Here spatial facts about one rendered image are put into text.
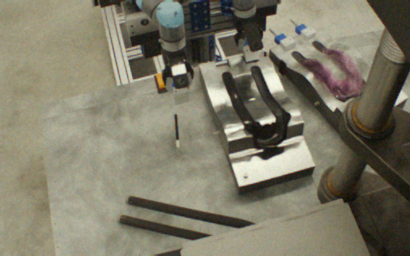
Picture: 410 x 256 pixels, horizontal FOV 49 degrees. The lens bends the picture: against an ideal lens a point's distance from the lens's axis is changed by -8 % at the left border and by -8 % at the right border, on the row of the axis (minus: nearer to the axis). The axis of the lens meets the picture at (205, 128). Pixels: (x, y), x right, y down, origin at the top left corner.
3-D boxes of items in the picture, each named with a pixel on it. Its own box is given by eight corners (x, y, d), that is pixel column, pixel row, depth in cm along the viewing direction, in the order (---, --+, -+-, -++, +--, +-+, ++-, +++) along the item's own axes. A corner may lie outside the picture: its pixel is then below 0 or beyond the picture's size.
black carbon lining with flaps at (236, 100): (219, 76, 175) (219, 59, 167) (261, 67, 177) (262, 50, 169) (249, 156, 156) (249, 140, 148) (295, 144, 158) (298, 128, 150)
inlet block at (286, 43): (264, 36, 192) (265, 26, 188) (274, 32, 194) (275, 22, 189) (284, 56, 186) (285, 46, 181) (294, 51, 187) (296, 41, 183)
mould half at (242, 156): (199, 80, 184) (198, 56, 172) (264, 66, 187) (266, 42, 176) (238, 194, 156) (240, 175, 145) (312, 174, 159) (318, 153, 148)
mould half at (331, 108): (268, 57, 189) (270, 39, 180) (317, 34, 196) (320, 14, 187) (351, 147, 164) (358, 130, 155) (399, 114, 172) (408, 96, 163)
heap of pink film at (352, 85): (295, 63, 179) (296, 49, 173) (329, 45, 184) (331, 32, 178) (339, 109, 167) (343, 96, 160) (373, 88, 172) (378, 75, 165)
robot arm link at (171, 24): (172, -7, 137) (188, 8, 133) (174, 20, 147) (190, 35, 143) (149, 5, 135) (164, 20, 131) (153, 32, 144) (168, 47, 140)
